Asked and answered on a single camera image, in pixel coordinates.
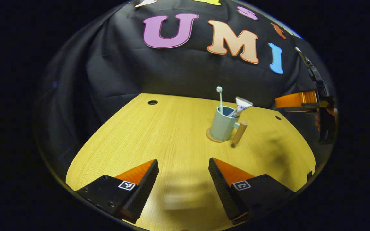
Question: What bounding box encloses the pale blue cup wooden handle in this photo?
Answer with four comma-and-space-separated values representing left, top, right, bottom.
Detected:
210, 106, 248, 148

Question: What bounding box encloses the round cork coaster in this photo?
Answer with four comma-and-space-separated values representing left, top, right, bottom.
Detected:
206, 128, 230, 143

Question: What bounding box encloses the black backdrop cloth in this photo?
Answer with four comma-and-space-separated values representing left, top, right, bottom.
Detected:
34, 0, 336, 167

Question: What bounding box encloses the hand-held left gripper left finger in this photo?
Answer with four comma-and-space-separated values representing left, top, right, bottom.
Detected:
75, 159, 159, 224

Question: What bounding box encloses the pale green toothbrush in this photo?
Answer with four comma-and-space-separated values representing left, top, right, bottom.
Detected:
216, 86, 224, 113

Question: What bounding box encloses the white toothpaste tube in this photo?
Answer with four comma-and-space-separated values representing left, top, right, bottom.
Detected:
227, 97, 253, 118

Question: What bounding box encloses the wooden desktop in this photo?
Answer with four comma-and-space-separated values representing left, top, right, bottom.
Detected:
66, 93, 317, 231

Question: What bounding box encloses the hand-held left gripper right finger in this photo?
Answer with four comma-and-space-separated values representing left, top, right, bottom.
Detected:
208, 157, 296, 225

